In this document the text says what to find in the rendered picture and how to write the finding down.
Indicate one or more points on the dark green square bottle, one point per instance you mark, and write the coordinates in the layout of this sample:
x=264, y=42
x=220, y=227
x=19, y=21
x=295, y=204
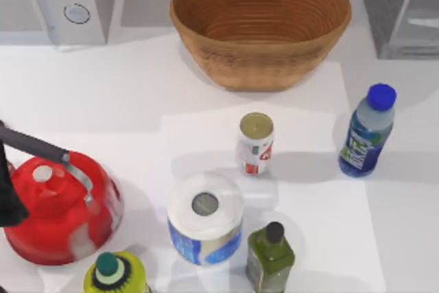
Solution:
x=269, y=258

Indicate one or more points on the blue water bottle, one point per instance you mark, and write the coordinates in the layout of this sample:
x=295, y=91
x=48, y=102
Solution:
x=365, y=135

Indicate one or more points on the pale microwave oven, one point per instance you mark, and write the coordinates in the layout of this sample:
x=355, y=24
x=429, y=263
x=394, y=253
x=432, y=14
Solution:
x=65, y=5

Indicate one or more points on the white paper roll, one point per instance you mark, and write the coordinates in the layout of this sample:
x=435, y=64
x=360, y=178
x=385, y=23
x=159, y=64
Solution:
x=205, y=217

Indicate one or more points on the brown woven basket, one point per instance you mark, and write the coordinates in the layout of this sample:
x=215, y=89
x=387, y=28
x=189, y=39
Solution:
x=260, y=49

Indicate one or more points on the yellow-green bottle with teal cap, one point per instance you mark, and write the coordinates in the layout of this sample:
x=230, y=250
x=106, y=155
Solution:
x=115, y=272

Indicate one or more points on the red kettle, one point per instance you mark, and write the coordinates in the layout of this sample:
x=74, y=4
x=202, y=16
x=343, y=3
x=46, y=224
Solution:
x=58, y=210

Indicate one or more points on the red and white can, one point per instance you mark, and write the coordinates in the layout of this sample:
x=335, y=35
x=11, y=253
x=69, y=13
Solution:
x=255, y=145

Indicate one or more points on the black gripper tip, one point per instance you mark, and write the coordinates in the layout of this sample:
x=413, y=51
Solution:
x=8, y=200

